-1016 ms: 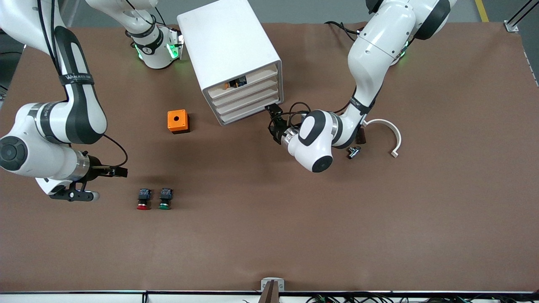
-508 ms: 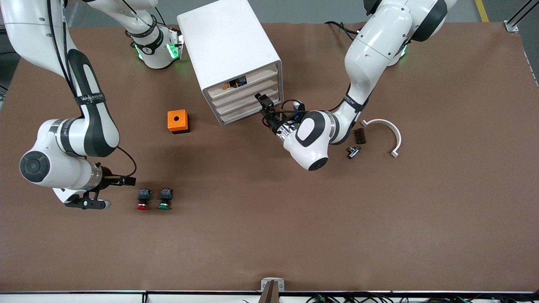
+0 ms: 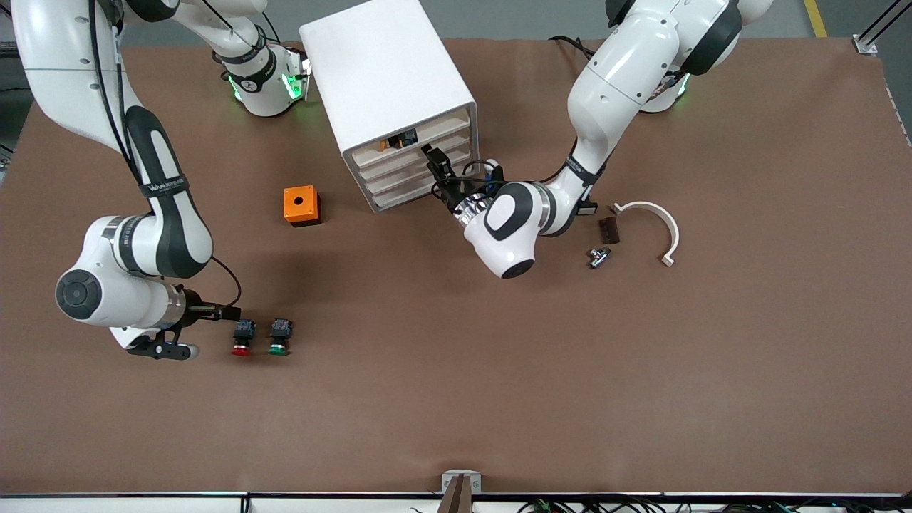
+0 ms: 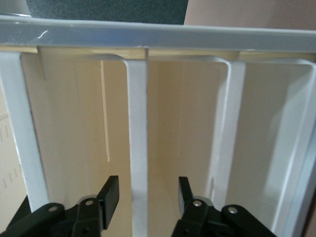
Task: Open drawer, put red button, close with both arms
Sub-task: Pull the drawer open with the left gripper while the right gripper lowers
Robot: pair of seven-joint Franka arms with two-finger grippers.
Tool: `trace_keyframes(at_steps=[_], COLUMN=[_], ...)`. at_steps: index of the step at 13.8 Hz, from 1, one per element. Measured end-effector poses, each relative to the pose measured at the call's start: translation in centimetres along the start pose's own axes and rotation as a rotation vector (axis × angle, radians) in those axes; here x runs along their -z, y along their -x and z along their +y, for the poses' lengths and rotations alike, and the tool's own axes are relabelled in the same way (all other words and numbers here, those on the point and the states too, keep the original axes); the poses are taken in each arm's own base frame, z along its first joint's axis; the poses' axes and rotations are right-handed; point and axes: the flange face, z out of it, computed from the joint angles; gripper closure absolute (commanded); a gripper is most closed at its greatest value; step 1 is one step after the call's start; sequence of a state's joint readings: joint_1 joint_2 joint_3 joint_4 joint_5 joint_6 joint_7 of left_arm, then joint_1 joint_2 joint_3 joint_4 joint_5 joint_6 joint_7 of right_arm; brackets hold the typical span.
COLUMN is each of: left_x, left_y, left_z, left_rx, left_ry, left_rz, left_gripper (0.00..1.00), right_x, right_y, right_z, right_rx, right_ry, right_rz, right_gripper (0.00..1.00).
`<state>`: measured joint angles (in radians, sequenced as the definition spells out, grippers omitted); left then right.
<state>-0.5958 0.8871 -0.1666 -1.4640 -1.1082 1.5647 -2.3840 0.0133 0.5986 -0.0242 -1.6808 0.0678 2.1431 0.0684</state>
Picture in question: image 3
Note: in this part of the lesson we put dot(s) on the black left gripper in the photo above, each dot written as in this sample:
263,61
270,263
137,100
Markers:
452,192

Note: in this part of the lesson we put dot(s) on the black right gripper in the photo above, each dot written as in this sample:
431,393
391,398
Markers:
197,311

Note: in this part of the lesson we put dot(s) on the red push button switch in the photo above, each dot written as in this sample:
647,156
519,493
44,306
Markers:
243,340

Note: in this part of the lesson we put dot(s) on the white plastic drawer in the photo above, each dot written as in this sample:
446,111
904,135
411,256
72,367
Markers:
399,189
399,160
399,175
456,122

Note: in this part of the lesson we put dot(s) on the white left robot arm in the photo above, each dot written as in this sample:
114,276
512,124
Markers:
620,78

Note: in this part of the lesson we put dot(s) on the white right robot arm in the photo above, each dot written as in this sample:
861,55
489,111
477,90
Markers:
164,228

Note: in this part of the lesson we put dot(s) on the white drawer cabinet shell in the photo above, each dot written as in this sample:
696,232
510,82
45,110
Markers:
385,64

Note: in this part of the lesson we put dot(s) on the brown terminal block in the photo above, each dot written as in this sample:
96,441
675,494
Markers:
610,230

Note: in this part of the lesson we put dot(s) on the yellow push button switch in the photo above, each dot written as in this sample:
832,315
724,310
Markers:
402,140

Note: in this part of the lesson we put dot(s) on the green push button switch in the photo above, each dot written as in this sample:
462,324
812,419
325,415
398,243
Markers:
280,340

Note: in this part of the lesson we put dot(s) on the orange button enclosure box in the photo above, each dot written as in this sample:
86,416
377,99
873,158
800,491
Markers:
299,203

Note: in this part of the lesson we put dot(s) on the black switch with white face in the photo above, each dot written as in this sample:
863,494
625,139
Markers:
588,209

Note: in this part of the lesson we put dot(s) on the silver key switch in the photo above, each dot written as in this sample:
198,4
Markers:
600,258

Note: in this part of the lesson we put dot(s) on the white table edge rail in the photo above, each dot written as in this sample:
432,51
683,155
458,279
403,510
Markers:
142,503

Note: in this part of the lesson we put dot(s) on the white curved plastic bracket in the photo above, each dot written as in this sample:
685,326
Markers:
670,224

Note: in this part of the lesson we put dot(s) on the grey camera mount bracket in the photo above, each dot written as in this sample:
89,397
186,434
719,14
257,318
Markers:
461,484

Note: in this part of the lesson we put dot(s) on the aluminium frame profile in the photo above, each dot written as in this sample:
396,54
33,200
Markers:
866,44

